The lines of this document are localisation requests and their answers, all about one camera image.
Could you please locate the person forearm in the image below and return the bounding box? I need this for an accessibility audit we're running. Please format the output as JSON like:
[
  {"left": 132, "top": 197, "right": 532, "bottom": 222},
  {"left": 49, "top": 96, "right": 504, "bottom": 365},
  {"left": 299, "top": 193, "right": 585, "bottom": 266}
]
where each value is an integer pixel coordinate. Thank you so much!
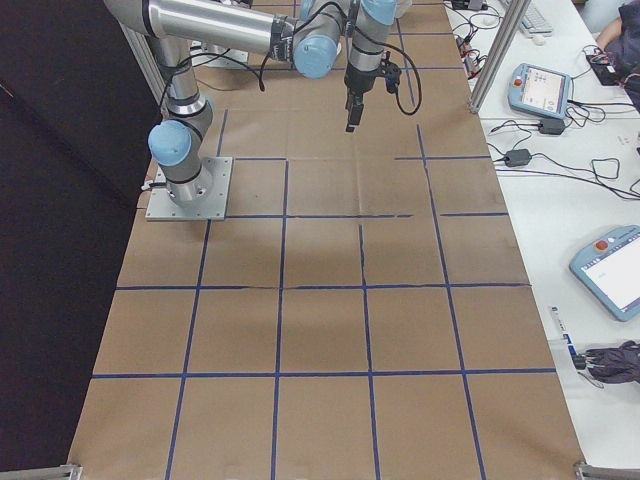
[{"left": 596, "top": 19, "right": 624, "bottom": 47}]

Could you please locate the blue grey teach pendant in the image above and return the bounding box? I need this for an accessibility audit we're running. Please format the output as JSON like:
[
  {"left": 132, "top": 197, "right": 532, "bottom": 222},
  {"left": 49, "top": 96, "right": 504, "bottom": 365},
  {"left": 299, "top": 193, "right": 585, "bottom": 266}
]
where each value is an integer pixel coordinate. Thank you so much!
[
  {"left": 568, "top": 224, "right": 640, "bottom": 323},
  {"left": 507, "top": 62, "right": 574, "bottom": 120}
]

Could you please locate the white keyboard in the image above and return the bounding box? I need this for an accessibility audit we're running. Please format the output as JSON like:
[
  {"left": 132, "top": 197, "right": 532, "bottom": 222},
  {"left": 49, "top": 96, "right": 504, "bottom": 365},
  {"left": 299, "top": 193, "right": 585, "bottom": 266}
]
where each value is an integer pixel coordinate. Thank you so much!
[{"left": 519, "top": 3, "right": 554, "bottom": 36}]

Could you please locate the white desk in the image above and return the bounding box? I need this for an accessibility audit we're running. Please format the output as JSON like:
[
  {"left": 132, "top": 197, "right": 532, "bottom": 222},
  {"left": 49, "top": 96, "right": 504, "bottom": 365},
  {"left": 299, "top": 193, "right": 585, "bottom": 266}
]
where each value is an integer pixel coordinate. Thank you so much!
[{"left": 444, "top": 0, "right": 640, "bottom": 480}]

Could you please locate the black electronics box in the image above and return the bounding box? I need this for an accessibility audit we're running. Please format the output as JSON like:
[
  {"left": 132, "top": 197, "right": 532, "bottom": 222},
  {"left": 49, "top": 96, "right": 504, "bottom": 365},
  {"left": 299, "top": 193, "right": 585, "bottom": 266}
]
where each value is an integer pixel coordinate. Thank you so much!
[{"left": 589, "top": 47, "right": 626, "bottom": 86}]

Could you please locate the person in dark jacket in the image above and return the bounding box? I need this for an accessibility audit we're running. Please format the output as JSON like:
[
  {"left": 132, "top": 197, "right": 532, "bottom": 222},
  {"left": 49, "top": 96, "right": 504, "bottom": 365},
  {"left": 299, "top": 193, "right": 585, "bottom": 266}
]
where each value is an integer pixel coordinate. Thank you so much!
[{"left": 597, "top": 0, "right": 640, "bottom": 109}]

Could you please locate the white blue marker pen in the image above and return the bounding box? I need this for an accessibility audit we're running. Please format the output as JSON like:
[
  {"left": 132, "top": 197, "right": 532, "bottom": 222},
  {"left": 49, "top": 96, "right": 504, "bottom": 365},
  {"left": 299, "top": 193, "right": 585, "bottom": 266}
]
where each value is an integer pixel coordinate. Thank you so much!
[{"left": 549, "top": 304, "right": 576, "bottom": 359}]

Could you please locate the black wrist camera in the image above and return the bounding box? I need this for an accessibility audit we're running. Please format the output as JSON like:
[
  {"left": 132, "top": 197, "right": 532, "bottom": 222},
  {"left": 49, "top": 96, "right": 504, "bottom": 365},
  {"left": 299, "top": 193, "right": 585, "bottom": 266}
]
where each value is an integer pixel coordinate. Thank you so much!
[{"left": 379, "top": 62, "right": 404, "bottom": 95}]

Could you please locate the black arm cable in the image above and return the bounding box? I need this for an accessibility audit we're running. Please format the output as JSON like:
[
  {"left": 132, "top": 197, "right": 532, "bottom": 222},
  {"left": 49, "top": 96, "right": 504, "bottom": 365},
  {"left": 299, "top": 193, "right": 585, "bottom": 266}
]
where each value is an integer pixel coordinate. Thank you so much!
[{"left": 257, "top": 0, "right": 424, "bottom": 117}]

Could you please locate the white square base plate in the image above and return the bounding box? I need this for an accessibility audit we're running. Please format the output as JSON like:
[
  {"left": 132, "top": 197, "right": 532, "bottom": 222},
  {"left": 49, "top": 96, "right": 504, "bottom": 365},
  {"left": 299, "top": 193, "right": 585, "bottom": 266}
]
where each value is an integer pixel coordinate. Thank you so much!
[
  {"left": 188, "top": 43, "right": 251, "bottom": 70},
  {"left": 144, "top": 155, "right": 235, "bottom": 222}
]

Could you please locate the aluminium profile post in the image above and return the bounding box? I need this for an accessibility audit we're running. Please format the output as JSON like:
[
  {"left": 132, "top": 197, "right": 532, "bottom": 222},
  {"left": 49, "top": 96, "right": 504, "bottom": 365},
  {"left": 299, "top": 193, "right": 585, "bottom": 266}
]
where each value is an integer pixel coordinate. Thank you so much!
[
  {"left": 118, "top": 22, "right": 167, "bottom": 109},
  {"left": 468, "top": 0, "right": 532, "bottom": 114}
]

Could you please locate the black desk power cable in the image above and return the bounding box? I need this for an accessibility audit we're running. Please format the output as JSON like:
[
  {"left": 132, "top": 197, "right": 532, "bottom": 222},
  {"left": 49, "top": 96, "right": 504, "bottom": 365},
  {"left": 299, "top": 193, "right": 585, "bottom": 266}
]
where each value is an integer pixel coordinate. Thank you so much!
[
  {"left": 489, "top": 102, "right": 636, "bottom": 135},
  {"left": 487, "top": 142, "right": 640, "bottom": 201}
]

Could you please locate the black frame cover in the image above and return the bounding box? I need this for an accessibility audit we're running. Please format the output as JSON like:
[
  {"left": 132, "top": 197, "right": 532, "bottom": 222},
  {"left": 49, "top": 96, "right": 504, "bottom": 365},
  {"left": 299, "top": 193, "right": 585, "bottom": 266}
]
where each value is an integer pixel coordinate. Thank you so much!
[{"left": 0, "top": 0, "right": 167, "bottom": 474}]

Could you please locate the grey metal corner bracket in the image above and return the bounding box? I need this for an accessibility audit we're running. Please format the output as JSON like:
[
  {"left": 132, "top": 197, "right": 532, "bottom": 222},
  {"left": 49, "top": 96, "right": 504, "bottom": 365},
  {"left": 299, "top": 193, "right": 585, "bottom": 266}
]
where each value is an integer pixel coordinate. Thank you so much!
[{"left": 573, "top": 460, "right": 640, "bottom": 480}]

